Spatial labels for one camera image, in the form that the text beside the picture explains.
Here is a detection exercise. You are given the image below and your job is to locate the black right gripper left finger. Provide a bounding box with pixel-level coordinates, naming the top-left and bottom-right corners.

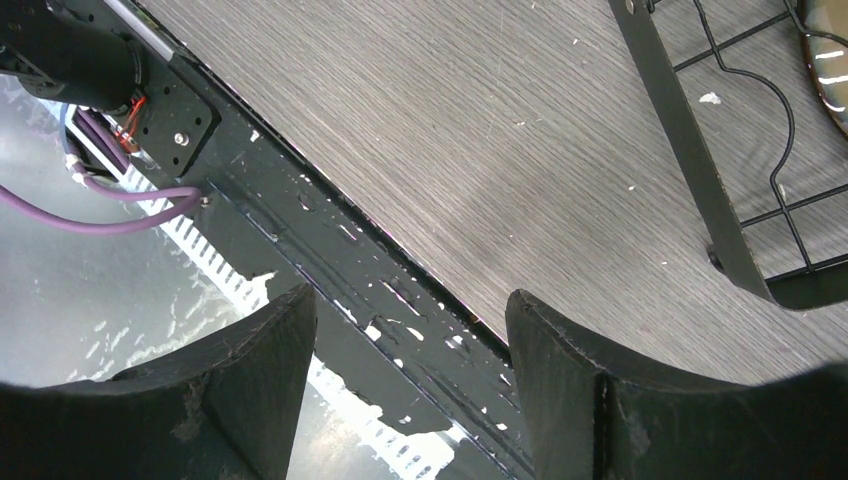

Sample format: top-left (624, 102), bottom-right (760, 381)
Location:
top-left (1, 284), bottom-right (317, 479)

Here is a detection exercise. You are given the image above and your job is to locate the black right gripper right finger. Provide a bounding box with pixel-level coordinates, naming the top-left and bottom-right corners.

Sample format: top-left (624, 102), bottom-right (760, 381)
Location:
top-left (505, 290), bottom-right (847, 479)

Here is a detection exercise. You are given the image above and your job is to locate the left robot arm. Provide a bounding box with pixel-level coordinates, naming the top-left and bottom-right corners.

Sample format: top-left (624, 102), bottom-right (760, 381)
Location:
top-left (1, 1), bottom-right (143, 113)

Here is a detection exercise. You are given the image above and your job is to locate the dark blue glazed bowl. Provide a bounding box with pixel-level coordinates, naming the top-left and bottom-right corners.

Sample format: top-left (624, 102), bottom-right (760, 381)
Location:
top-left (798, 0), bottom-right (847, 136)

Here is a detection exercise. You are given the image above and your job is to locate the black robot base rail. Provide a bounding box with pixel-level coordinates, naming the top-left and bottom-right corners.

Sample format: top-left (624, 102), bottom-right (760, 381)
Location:
top-left (68, 1), bottom-right (533, 479)

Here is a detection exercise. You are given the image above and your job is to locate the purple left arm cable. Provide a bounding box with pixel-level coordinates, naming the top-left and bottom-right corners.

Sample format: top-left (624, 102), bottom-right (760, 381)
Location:
top-left (0, 109), bottom-right (203, 236)

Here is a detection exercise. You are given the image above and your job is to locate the black wire dish rack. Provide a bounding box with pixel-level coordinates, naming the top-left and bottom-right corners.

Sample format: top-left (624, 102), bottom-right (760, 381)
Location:
top-left (609, 1), bottom-right (847, 311)

